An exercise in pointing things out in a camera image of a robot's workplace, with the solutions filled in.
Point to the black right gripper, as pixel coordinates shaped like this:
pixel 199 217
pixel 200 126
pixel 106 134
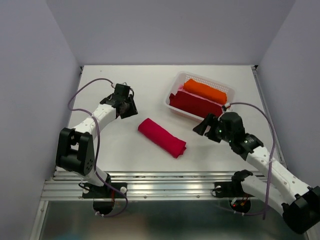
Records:
pixel 201 127

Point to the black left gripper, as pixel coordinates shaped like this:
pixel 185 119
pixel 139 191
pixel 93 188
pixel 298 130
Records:
pixel 132 111

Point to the crimson red t shirt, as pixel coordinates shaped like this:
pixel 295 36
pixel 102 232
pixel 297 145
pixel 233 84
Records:
pixel 162 138

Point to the white plastic basket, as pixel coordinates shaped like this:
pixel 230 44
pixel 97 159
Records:
pixel 183 77

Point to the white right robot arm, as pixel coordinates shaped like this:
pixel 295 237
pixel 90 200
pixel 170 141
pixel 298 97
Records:
pixel 297 202

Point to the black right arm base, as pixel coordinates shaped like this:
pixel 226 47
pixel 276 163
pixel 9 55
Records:
pixel 232 188

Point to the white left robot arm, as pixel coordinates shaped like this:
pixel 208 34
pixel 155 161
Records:
pixel 77 149

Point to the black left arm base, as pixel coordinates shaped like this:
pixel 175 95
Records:
pixel 90 191

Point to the dark red rolled shirt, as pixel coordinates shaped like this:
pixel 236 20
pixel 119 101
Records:
pixel 194 105

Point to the orange rolled shirt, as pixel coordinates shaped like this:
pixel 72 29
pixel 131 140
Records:
pixel 205 91

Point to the aluminium rail frame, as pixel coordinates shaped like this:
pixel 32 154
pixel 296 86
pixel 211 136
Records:
pixel 142 186

